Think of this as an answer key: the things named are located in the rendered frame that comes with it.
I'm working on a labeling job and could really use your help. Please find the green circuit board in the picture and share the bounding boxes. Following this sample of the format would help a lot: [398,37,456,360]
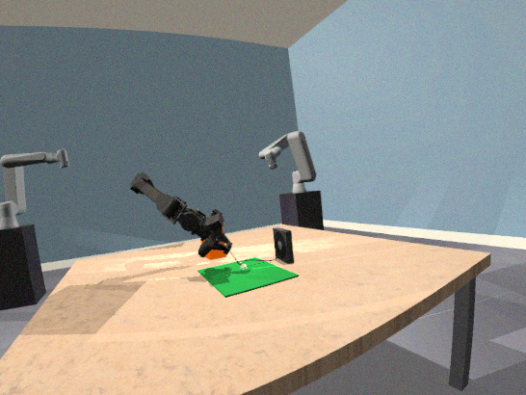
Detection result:
[198,257,299,297]

